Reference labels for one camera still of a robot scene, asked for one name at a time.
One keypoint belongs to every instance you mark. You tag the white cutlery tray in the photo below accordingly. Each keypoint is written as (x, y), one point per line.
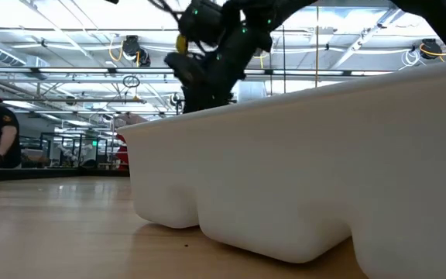
(285, 174)

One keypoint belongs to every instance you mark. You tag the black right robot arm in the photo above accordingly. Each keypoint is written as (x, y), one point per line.
(440, 23)

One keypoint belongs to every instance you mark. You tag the small white robot arm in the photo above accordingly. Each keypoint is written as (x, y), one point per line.
(65, 152)
(85, 149)

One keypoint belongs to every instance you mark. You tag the white pillar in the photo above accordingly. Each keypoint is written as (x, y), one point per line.
(252, 91)

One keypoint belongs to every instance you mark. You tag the small black white reel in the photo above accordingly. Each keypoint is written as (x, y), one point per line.
(175, 100)

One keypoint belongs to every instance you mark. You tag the red and white machine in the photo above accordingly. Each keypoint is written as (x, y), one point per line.
(123, 155)

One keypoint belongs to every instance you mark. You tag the ceiling light strip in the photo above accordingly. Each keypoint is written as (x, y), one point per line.
(72, 70)

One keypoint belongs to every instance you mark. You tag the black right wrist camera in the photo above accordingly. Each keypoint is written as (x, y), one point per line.
(182, 67)

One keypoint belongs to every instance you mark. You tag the black gantry frame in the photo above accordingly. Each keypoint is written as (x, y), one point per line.
(177, 106)

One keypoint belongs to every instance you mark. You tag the black workstation frame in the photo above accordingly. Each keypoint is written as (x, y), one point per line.
(49, 134)

